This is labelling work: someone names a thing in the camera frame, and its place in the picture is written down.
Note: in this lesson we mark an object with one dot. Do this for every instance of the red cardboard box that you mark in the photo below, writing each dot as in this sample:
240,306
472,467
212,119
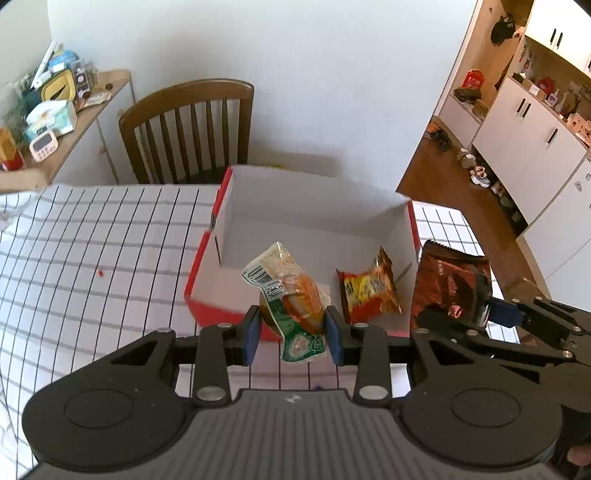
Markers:
300,217

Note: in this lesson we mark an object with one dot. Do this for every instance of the clear box with dark circles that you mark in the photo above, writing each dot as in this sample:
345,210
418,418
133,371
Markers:
85,78

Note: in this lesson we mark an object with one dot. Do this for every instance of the pair of dark shoes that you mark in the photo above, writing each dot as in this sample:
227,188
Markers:
438,137

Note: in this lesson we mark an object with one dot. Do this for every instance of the pale blue tissue pack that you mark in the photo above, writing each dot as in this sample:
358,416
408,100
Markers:
51,117

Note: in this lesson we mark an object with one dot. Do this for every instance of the white pink kitchen timer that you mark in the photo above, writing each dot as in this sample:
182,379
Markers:
42,146

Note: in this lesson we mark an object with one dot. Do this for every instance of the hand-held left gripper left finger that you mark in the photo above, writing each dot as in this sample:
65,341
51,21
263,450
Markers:
251,339

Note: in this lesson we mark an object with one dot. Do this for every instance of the pair of pale shoes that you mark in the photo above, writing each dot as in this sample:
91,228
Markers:
480,176

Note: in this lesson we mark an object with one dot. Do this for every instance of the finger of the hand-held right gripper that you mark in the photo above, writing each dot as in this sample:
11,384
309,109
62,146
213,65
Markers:
531,353
505,314

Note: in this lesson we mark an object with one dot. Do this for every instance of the white tall appliance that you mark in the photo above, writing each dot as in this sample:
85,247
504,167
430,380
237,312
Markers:
563,230

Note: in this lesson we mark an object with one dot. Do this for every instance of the red yellow snack packet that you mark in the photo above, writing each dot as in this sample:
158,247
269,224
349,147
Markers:
369,293

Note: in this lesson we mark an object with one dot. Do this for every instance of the orange red bottle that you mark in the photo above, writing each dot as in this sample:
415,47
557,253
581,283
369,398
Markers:
10,152

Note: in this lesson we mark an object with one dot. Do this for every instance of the green orange snack packet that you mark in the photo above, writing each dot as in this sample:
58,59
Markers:
295,295

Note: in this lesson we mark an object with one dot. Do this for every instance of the white tube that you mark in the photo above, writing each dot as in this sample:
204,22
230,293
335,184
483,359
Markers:
44,64

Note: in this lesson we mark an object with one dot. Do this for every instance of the white checked tablecloth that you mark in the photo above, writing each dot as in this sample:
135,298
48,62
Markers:
92,240

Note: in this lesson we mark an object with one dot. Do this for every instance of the white cabinet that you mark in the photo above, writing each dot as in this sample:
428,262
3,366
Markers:
521,138
558,32

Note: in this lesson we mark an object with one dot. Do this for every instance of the white lower cabinet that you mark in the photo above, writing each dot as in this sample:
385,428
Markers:
521,138

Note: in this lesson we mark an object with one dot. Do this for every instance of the red bag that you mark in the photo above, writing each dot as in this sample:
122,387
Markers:
473,79

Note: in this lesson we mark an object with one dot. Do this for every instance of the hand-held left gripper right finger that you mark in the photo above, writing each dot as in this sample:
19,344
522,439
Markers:
333,339

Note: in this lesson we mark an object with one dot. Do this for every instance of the brown wooden chair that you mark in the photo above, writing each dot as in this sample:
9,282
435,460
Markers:
184,94

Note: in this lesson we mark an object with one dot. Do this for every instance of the dark brown snack packet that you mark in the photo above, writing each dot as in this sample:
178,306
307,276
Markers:
448,286

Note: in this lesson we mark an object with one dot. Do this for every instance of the wooden-top side cabinet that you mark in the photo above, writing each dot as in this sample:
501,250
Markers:
87,124

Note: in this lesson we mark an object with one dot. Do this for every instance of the yellow lidded container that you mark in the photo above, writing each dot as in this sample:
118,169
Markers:
57,85

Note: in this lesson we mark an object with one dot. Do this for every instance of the white upper cabinet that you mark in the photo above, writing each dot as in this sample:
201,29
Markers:
558,32

